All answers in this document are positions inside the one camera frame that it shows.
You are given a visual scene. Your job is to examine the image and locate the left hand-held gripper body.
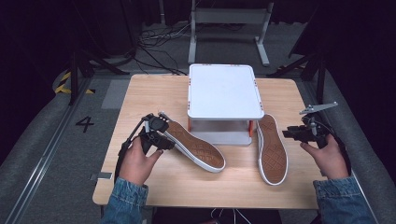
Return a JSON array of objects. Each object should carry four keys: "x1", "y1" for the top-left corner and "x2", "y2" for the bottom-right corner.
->
[{"x1": 138, "y1": 112, "x2": 171, "y2": 156}]

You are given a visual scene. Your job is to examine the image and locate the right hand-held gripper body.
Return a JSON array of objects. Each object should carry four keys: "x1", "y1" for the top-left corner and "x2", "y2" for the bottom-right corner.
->
[{"x1": 299, "y1": 101, "x2": 339, "y2": 148}]

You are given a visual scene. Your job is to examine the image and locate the white canvas shoe brown sole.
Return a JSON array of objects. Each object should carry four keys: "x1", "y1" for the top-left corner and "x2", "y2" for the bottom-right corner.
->
[
  {"x1": 255, "y1": 113, "x2": 290, "y2": 187},
  {"x1": 159, "y1": 111, "x2": 227, "y2": 174}
]

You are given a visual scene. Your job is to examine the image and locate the white shoe rack orange posts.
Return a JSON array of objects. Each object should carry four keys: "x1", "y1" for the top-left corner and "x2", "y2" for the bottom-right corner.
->
[{"x1": 186, "y1": 63, "x2": 266, "y2": 147}]

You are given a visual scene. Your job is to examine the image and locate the person's left hand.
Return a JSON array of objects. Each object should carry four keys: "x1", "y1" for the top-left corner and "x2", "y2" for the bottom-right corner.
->
[{"x1": 119, "y1": 136, "x2": 164, "y2": 187}]

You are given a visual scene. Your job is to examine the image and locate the person's right hand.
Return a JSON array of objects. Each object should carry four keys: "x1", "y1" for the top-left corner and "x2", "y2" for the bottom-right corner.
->
[{"x1": 300, "y1": 133, "x2": 350, "y2": 180}]

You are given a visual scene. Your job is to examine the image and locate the black metal stand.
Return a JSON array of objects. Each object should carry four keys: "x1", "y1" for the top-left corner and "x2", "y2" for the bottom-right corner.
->
[
  {"x1": 266, "y1": 50, "x2": 329, "y2": 105},
  {"x1": 67, "y1": 46, "x2": 138, "y2": 106}
]

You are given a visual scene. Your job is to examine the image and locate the grey tape strip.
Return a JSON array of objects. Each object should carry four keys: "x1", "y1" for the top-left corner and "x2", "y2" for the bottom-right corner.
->
[{"x1": 90, "y1": 171, "x2": 114, "y2": 181}]

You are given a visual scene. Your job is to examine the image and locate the yellow black hazard tape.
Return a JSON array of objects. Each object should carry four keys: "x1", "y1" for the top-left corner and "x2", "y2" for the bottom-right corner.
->
[{"x1": 54, "y1": 71, "x2": 96, "y2": 95}]

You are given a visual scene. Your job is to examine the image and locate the white metal stand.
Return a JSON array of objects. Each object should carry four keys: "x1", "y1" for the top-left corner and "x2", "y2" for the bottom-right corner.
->
[{"x1": 187, "y1": 0, "x2": 276, "y2": 67}]

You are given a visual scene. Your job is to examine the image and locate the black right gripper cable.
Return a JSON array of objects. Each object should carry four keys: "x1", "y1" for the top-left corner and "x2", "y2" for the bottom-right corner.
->
[{"x1": 317, "y1": 119, "x2": 353, "y2": 177}]

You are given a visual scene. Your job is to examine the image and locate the black floor cables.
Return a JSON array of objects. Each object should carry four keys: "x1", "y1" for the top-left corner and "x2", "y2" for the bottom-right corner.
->
[{"x1": 135, "y1": 21, "x2": 191, "y2": 77}]

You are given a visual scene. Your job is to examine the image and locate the white cables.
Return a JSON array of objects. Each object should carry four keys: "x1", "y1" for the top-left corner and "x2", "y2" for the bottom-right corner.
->
[{"x1": 210, "y1": 207, "x2": 252, "y2": 224}]

